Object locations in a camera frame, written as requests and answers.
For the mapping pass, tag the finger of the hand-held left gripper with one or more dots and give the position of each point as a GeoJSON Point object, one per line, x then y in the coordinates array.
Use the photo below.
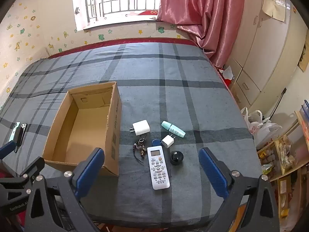
{"type": "Point", "coordinates": [6, 148]}
{"type": "Point", "coordinates": [32, 167]}

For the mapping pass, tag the pile of snack packets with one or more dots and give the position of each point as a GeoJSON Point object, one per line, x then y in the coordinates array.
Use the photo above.
{"type": "Point", "coordinates": [282, 149]}

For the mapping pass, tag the small white charger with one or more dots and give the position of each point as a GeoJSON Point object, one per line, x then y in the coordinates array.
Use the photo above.
{"type": "Point", "coordinates": [167, 141]}

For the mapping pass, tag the metal window grille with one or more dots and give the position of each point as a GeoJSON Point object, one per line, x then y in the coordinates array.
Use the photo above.
{"type": "Point", "coordinates": [113, 7]}

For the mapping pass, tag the mint green tube bottle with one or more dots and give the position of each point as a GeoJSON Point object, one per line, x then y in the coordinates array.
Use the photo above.
{"type": "Point", "coordinates": [172, 128]}

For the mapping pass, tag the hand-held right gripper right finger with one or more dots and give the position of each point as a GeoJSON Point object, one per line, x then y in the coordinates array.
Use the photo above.
{"type": "Point", "coordinates": [213, 172]}

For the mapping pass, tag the pink satin curtain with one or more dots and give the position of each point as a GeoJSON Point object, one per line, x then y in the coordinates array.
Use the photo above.
{"type": "Point", "coordinates": [205, 12]}

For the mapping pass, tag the mint green phone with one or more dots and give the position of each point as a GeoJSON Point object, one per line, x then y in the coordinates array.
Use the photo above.
{"type": "Point", "coordinates": [12, 135]}

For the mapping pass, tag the red printed cloth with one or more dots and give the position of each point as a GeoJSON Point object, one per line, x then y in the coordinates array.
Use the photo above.
{"type": "Point", "coordinates": [147, 12]}

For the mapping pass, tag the brown cardboard box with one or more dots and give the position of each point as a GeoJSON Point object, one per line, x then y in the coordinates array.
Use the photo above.
{"type": "Point", "coordinates": [72, 130]}

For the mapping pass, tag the brown wall poster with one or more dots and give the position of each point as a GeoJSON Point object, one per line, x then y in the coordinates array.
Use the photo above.
{"type": "Point", "coordinates": [304, 58]}

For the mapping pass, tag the red and white paper bag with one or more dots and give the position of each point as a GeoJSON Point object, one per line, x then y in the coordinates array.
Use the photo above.
{"type": "Point", "coordinates": [227, 76]}

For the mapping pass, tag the cream paper sheet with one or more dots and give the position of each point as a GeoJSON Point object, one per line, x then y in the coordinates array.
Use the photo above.
{"type": "Point", "coordinates": [274, 3]}

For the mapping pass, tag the red mattress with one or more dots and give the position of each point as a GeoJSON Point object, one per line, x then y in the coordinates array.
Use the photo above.
{"type": "Point", "coordinates": [108, 42]}

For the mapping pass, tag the dark smartphone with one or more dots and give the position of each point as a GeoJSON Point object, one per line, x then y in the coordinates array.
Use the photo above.
{"type": "Point", "coordinates": [23, 127]}

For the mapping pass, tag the large white charger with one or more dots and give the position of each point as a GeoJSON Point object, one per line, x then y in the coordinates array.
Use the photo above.
{"type": "Point", "coordinates": [141, 127]}

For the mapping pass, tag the black power bank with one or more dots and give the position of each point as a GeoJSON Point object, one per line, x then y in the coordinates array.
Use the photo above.
{"type": "Point", "coordinates": [18, 139]}

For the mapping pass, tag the blue key fob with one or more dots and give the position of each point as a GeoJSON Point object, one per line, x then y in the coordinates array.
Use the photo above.
{"type": "Point", "coordinates": [155, 142]}

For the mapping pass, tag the black tape roll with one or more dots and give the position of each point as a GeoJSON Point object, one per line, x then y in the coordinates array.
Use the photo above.
{"type": "Point", "coordinates": [176, 158]}

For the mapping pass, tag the wooden stick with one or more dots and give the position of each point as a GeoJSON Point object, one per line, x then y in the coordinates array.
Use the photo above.
{"type": "Point", "coordinates": [280, 102]}

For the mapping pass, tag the beige wardrobe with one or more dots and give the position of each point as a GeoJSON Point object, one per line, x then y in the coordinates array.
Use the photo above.
{"type": "Point", "coordinates": [265, 53]}

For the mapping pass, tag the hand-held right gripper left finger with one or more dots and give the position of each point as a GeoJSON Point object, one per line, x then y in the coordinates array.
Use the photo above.
{"type": "Point", "coordinates": [89, 171]}

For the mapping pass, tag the white remote control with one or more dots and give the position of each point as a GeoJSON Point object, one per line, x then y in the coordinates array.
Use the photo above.
{"type": "Point", "coordinates": [158, 171]}

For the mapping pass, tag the white plastic bag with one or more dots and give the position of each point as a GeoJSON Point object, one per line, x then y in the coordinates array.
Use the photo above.
{"type": "Point", "coordinates": [265, 130]}

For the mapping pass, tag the grey plaid bed sheet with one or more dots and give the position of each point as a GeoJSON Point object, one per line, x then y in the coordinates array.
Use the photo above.
{"type": "Point", "coordinates": [169, 89]}

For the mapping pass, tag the wooden shelf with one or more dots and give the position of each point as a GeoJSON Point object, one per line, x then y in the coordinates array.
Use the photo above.
{"type": "Point", "coordinates": [289, 176]}

